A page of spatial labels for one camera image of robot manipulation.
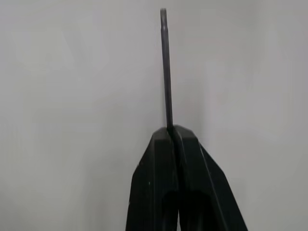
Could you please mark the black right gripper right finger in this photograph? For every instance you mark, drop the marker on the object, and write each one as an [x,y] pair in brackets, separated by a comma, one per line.
[202,173]

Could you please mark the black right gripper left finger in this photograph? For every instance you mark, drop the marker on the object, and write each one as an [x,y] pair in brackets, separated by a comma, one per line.
[154,173]

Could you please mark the long grey metal screwdriver bit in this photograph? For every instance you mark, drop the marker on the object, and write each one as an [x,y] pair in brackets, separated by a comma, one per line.
[166,67]

